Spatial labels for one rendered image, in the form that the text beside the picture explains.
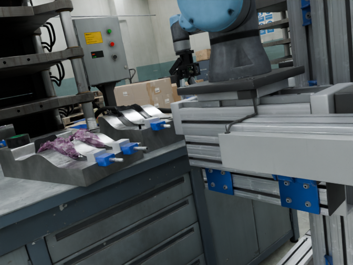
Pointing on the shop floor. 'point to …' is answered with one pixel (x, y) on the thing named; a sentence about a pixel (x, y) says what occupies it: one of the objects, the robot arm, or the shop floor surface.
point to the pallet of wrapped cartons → (146, 93)
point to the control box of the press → (102, 54)
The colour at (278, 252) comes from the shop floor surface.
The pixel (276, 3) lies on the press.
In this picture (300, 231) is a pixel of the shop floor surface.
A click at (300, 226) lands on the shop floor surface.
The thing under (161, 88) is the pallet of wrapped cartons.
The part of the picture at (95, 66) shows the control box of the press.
